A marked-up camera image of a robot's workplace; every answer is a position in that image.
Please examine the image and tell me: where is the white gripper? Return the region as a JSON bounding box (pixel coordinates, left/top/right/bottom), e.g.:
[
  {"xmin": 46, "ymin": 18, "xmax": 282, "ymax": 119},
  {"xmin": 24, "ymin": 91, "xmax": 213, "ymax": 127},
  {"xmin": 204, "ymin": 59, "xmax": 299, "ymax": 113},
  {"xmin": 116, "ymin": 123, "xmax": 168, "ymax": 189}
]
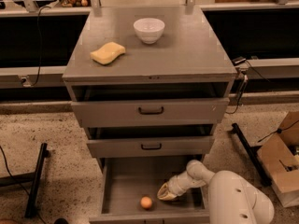
[{"xmin": 157, "ymin": 173, "xmax": 193, "ymax": 201}]

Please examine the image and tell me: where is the small orange fruit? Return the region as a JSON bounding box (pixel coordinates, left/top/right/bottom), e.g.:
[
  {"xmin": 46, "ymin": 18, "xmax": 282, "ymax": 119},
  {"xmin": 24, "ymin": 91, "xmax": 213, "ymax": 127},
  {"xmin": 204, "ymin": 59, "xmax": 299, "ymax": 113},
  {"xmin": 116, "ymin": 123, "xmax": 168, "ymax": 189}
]
[{"xmin": 140, "ymin": 196, "xmax": 153, "ymax": 210}]

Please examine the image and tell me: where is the grey bottom drawer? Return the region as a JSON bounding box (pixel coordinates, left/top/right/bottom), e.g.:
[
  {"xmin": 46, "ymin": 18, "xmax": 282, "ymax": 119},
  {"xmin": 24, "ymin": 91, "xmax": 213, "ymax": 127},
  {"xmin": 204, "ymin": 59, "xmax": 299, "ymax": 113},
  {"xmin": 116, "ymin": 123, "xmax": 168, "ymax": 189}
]
[{"xmin": 90, "ymin": 156, "xmax": 209, "ymax": 224}]

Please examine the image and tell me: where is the grey drawer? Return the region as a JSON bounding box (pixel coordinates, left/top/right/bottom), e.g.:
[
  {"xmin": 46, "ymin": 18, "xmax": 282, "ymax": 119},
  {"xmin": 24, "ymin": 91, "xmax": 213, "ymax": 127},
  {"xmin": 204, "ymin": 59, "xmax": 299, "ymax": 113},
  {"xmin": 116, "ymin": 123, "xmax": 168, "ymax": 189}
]
[
  {"xmin": 87, "ymin": 136, "xmax": 214, "ymax": 158},
  {"xmin": 90, "ymin": 156, "xmax": 209, "ymax": 224},
  {"xmin": 72, "ymin": 98, "xmax": 228, "ymax": 128}
]

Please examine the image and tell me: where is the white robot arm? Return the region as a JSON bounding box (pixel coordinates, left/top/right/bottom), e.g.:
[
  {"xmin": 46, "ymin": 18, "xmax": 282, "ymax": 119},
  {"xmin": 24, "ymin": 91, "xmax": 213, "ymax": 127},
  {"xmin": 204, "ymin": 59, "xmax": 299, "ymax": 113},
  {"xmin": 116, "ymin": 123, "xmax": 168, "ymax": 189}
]
[{"xmin": 157, "ymin": 160, "xmax": 275, "ymax": 224}]

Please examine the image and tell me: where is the grey middle drawer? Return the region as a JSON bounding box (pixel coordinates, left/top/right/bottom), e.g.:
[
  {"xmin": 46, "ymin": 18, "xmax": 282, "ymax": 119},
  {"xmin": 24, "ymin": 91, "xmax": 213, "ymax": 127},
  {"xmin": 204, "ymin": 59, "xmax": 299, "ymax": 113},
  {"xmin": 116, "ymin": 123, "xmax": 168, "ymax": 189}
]
[{"xmin": 87, "ymin": 136, "xmax": 214, "ymax": 158}]

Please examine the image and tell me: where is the grey top drawer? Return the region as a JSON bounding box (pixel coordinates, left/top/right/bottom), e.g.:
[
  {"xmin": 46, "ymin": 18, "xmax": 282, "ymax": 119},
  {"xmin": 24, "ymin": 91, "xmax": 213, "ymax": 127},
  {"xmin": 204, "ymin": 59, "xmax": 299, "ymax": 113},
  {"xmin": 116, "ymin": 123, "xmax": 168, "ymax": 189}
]
[{"xmin": 72, "ymin": 98, "xmax": 228, "ymax": 128}]

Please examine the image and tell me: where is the grey drawer cabinet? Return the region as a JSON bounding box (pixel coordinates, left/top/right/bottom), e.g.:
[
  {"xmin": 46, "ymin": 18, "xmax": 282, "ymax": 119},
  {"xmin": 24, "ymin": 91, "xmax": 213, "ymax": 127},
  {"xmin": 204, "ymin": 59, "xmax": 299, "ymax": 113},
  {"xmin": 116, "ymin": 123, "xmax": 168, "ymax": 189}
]
[{"xmin": 62, "ymin": 5, "xmax": 238, "ymax": 173}]

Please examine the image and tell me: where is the black metal leg right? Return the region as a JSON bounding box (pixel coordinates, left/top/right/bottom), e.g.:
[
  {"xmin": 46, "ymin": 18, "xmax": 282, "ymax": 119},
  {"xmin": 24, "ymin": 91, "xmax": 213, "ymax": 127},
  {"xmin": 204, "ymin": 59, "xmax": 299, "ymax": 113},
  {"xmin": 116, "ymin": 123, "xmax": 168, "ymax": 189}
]
[{"xmin": 232, "ymin": 123, "xmax": 272, "ymax": 187}]

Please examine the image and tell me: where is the brown cardboard box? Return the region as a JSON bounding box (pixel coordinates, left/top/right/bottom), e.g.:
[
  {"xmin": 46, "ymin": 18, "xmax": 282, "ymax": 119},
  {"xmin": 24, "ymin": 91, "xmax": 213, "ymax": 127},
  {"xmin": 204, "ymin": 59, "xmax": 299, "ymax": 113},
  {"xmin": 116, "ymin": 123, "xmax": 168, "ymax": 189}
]
[{"xmin": 257, "ymin": 112, "xmax": 299, "ymax": 207}]

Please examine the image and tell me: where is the black metal stand left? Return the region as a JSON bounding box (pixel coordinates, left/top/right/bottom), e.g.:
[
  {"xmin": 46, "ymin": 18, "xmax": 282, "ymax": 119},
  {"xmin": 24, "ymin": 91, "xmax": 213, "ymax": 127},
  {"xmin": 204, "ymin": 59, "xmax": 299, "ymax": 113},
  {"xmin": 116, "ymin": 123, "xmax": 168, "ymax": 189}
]
[{"xmin": 0, "ymin": 143, "xmax": 50, "ymax": 218}]

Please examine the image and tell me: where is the yellow sponge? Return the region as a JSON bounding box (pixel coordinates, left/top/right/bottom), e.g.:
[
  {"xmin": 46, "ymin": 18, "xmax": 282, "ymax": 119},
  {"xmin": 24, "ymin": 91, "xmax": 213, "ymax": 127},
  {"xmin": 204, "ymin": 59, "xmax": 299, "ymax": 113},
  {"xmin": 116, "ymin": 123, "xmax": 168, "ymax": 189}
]
[{"xmin": 90, "ymin": 42, "xmax": 126, "ymax": 65}]

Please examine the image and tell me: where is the white ceramic bowl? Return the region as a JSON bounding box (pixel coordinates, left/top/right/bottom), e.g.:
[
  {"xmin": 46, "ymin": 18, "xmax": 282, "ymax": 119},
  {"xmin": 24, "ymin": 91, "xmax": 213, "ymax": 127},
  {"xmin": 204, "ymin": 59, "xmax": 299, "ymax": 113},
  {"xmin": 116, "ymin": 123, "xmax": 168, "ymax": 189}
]
[{"xmin": 134, "ymin": 18, "xmax": 165, "ymax": 44}]

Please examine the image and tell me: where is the black cable right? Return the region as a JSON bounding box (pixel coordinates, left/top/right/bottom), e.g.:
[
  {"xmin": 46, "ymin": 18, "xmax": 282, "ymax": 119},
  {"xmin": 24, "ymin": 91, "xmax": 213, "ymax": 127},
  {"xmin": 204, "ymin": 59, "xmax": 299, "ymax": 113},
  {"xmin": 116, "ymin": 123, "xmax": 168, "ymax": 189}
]
[{"xmin": 225, "ymin": 56, "xmax": 275, "ymax": 116}]

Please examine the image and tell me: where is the black floor cable left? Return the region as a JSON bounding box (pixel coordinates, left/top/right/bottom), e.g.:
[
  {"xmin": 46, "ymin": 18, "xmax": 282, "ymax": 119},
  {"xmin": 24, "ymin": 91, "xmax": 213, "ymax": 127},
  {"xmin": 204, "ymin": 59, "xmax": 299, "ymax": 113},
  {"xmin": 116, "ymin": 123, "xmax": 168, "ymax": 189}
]
[{"xmin": 0, "ymin": 145, "xmax": 48, "ymax": 224}]

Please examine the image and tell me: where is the black power cable left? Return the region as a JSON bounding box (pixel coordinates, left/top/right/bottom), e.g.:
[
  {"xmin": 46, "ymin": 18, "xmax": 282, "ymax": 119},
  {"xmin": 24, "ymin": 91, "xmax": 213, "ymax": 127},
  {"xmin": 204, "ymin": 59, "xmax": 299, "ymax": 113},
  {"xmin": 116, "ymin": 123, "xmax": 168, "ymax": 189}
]
[{"xmin": 20, "ymin": 5, "xmax": 52, "ymax": 88}]

